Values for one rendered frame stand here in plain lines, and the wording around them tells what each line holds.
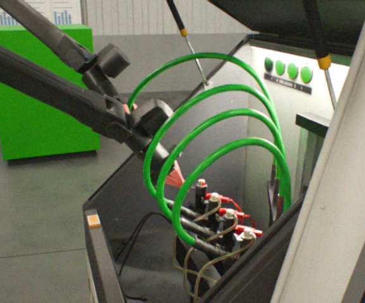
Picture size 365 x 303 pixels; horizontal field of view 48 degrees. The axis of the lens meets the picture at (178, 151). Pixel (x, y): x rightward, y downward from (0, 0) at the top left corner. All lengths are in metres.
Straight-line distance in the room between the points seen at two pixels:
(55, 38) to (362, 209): 0.86
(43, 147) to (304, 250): 3.83
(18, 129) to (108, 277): 3.38
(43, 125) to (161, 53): 3.66
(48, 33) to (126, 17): 6.21
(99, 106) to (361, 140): 0.50
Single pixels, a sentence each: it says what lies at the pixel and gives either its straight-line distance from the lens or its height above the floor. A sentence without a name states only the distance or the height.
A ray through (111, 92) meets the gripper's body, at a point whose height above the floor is 1.33.
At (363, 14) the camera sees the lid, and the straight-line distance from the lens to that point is 0.80.
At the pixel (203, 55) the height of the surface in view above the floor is 1.43.
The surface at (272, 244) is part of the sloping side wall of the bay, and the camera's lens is 0.70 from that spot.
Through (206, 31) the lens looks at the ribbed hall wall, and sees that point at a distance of 7.62.
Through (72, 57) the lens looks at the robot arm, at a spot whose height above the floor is 1.41.
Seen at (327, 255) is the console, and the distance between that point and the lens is 0.64.
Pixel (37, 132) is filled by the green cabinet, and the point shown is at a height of 0.33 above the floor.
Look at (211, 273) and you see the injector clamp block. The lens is 0.96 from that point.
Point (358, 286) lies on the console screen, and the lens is 0.59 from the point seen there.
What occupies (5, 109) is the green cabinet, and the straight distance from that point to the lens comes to 4.24.
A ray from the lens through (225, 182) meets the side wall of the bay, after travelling 1.40.
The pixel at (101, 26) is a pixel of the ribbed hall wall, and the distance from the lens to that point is 7.38.
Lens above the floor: 1.55
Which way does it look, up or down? 20 degrees down
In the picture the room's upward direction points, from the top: straight up
